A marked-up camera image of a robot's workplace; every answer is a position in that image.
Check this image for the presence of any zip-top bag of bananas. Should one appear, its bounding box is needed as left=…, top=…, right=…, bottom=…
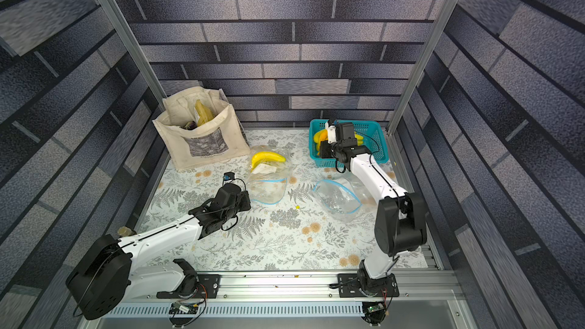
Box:
left=245, top=146, right=293, bottom=205
left=312, top=174, right=377, bottom=223

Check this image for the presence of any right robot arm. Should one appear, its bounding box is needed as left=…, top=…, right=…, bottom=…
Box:
left=320, top=120, right=428, bottom=295

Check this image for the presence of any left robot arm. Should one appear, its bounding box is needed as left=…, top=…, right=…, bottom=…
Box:
left=66, top=183, right=251, bottom=320

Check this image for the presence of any beige canvas tote bag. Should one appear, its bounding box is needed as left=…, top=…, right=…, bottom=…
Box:
left=153, top=86, right=251, bottom=172

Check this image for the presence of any teal plastic basket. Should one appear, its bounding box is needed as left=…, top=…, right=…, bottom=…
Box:
left=309, top=119, right=389, bottom=168

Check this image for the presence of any yellow item in tote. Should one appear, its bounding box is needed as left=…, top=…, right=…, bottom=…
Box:
left=194, top=100, right=215, bottom=126

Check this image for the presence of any yellow drink bottle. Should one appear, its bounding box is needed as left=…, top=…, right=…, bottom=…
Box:
left=117, top=226, right=136, bottom=238

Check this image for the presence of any left circuit board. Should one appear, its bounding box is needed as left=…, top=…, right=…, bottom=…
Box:
left=168, top=302, right=200, bottom=317

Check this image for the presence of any circuit board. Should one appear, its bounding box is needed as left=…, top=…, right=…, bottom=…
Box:
left=168, top=302, right=200, bottom=317
left=363, top=302, right=387, bottom=324

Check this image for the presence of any right circuit board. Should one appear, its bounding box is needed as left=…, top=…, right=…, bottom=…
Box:
left=363, top=302, right=387, bottom=324

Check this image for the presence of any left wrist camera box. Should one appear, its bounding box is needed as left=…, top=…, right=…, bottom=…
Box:
left=223, top=172, right=236, bottom=182

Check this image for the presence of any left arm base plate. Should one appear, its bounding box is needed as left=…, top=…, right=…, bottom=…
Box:
left=156, top=274, right=222, bottom=300

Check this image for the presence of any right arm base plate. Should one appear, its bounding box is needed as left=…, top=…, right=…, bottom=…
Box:
left=334, top=273, right=400, bottom=299

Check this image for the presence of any aluminium front rail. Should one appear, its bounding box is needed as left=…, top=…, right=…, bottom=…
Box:
left=86, top=270, right=458, bottom=303

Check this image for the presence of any right aluminium frame post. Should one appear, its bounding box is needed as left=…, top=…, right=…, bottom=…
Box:
left=386, top=0, right=459, bottom=136

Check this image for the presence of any aluminium frame post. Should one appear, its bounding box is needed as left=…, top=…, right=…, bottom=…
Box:
left=386, top=0, right=459, bottom=136
left=97, top=0, right=166, bottom=111

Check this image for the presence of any left aluminium frame post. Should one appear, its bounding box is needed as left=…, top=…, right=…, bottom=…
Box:
left=97, top=0, right=166, bottom=111

